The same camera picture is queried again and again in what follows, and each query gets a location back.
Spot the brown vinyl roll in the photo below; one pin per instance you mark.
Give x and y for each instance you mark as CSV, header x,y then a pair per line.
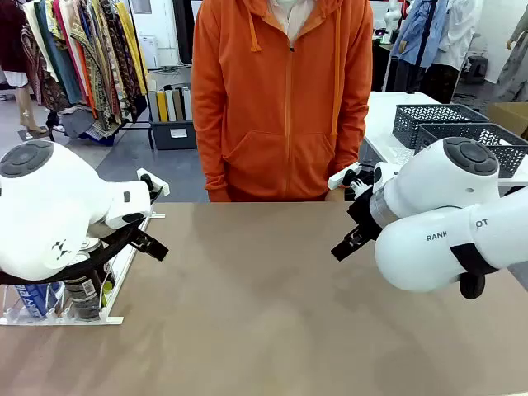
x,y
178,105

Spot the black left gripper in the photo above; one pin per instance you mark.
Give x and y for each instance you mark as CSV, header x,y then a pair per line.
x,y
138,235

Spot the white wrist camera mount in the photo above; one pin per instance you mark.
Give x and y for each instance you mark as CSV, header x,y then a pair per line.
x,y
340,177
158,187

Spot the yellow hanging garment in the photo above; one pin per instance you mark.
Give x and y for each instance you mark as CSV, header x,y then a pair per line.
x,y
132,49

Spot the person's left hand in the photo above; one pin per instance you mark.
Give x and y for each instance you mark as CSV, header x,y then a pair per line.
x,y
336,196

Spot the yellow vinyl roll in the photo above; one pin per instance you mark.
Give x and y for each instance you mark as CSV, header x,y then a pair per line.
x,y
162,107

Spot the beige patterned hanging garment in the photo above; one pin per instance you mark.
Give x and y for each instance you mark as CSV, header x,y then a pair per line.
x,y
99,82

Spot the blue drink can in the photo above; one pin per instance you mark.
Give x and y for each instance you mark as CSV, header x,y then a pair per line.
x,y
33,301

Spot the black step stool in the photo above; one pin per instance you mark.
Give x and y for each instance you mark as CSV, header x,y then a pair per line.
x,y
477,68

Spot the white shirt on stand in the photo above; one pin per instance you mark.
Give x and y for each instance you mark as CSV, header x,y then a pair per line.
x,y
458,33

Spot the green hanging garment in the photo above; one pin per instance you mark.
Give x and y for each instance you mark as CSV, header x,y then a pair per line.
x,y
62,70

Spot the blue shirt on mannequin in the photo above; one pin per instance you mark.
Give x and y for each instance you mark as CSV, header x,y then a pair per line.
x,y
406,41

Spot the person's left forearm orange sleeve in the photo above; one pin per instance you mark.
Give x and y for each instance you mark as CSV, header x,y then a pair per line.
x,y
350,144

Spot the white side table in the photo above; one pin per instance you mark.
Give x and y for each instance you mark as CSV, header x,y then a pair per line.
x,y
379,119

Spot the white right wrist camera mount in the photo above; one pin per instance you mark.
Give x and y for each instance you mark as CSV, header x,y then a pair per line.
x,y
340,177

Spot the light grey vinyl roll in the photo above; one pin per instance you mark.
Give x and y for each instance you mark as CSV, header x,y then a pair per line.
x,y
187,104

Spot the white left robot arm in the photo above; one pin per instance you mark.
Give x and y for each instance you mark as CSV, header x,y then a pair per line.
x,y
49,198

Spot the person in orange hoodie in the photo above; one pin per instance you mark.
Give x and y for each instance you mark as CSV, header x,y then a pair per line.
x,y
280,103

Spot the mannequin in maroon top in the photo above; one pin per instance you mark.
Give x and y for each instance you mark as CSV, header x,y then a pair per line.
x,y
12,41

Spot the white air purifier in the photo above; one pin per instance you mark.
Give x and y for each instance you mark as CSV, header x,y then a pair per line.
x,y
148,51

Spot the cream hanging garment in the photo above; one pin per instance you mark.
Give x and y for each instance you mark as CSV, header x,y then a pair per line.
x,y
39,37

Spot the orange hanging garment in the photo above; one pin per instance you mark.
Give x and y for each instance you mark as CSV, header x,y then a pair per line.
x,y
87,82

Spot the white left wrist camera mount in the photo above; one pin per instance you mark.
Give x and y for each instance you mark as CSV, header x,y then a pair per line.
x,y
158,187

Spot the grey plastic lattice basket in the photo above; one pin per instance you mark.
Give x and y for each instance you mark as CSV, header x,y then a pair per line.
x,y
511,156
408,128

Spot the dark grey storage bin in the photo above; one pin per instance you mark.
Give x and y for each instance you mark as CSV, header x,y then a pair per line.
x,y
171,140

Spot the grey cloth pile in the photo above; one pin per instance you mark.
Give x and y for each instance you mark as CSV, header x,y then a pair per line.
x,y
76,123

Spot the black clothes rack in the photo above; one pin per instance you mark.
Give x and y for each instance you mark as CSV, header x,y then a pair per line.
x,y
150,132

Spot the person's right forearm orange sleeve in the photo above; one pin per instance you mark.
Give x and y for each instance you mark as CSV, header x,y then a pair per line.
x,y
210,165

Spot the dark brown patterned garment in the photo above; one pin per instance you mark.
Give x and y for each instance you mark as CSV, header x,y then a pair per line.
x,y
121,70

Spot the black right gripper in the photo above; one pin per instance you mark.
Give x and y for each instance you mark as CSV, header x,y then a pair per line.
x,y
363,214

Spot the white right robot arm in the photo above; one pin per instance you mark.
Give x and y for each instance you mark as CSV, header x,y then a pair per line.
x,y
433,194

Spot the brown cardboard box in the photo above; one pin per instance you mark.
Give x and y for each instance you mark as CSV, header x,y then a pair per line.
x,y
509,117

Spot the mannequin in grey dress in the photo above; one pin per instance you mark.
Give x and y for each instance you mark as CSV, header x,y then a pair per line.
x,y
517,70

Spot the white vinyl roll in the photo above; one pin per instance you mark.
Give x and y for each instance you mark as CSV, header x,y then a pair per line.
x,y
170,105

